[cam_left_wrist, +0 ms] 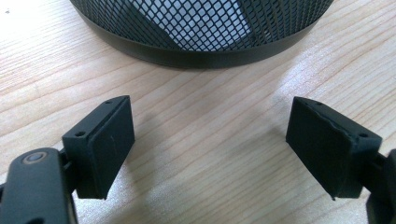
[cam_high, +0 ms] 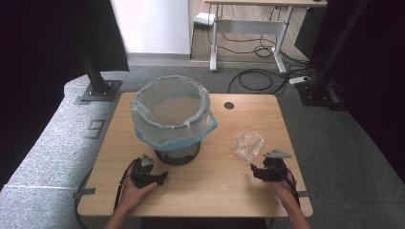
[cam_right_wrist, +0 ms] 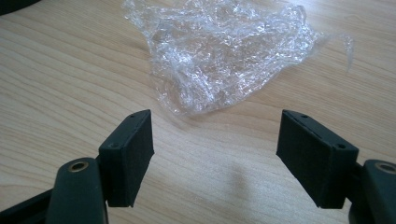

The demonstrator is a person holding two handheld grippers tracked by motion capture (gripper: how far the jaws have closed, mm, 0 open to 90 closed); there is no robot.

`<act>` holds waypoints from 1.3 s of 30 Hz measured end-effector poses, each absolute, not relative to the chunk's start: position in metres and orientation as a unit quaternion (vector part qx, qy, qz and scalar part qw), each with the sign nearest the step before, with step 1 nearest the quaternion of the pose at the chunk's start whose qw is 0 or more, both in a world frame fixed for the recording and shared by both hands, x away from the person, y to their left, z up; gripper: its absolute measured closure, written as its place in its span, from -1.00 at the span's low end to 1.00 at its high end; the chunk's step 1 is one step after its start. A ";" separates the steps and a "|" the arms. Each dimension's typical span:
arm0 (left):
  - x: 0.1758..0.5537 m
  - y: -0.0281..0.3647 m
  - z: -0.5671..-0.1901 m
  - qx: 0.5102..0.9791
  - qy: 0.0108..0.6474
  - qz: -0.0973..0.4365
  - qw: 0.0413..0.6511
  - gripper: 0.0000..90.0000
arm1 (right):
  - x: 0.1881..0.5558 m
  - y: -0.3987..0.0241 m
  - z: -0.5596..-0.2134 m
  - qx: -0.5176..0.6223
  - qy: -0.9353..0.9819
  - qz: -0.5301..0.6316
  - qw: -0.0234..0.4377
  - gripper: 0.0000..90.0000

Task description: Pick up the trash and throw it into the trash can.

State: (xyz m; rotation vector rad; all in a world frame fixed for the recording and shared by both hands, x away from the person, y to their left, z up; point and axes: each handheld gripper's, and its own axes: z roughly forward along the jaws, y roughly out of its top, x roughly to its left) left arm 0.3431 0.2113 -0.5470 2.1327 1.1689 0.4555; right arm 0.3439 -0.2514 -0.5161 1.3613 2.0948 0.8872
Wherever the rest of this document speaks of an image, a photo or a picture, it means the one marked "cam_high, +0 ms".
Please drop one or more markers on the clear plastic wrap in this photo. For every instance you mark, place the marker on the clear plastic wrap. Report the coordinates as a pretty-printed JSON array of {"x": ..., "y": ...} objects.
[{"x": 248, "y": 145}]

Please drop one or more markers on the white power strip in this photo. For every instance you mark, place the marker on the white power strip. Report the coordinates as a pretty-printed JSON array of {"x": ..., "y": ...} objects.
[{"x": 299, "y": 80}]

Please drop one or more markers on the grey floor tape marks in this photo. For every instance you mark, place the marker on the grey floor tape marks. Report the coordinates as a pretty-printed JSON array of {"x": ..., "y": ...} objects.
[{"x": 95, "y": 129}]

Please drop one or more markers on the white-legged wooden desk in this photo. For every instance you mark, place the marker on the white-legged wooden desk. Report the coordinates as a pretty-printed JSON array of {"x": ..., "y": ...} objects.
[{"x": 248, "y": 27}]

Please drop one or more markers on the black metal stand with base plate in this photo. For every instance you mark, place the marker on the black metal stand with base plate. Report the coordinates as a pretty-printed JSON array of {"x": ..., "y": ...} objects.
[
  {"x": 321, "y": 92},
  {"x": 100, "y": 86}
]

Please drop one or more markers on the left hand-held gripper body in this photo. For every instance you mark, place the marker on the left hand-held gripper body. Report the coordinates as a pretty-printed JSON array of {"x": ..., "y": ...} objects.
[{"x": 141, "y": 174}]

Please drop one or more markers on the person's left hand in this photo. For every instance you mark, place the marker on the person's left hand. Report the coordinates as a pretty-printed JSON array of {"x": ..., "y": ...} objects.
[{"x": 133, "y": 192}]

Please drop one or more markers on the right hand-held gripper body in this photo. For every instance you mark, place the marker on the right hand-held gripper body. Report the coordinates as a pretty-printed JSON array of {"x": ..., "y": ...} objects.
[{"x": 273, "y": 168}]

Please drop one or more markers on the white box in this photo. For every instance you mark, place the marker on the white box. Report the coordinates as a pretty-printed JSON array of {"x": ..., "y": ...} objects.
[{"x": 203, "y": 18}]

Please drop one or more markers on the person's right hand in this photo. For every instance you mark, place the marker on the person's right hand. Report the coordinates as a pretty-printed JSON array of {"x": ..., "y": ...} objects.
[{"x": 284, "y": 191}]

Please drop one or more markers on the black curtain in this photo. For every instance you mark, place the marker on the black curtain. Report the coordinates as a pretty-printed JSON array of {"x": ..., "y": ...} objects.
[
  {"x": 375, "y": 63},
  {"x": 47, "y": 79}
]

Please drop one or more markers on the translucent blue-edged bin liner bag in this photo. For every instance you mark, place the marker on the translucent blue-edged bin liner bag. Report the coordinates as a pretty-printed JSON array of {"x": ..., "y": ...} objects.
[{"x": 172, "y": 127}]

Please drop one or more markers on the black mesh waste bin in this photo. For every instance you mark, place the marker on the black mesh waste bin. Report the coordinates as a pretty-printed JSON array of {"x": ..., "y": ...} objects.
[{"x": 178, "y": 156}]

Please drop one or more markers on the grey tape strip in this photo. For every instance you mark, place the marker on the grey tape strip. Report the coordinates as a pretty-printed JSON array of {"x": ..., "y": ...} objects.
[
  {"x": 85, "y": 192},
  {"x": 307, "y": 194}
]

